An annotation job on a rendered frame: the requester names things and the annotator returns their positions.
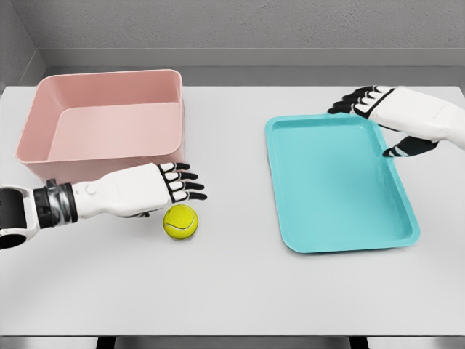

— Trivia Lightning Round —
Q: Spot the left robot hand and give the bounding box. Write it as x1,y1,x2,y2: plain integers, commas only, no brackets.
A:
102,162,209,219

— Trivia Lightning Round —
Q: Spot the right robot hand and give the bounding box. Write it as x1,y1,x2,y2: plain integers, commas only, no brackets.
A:
327,85,448,159

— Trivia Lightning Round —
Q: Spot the blue plastic tray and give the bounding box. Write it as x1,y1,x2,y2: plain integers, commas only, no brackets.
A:
264,113,421,254

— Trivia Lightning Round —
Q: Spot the pink plastic basket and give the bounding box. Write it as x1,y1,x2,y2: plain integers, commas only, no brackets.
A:
15,69,189,183

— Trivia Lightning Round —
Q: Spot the yellow tennis ball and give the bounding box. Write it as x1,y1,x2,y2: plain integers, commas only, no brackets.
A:
162,204,199,241

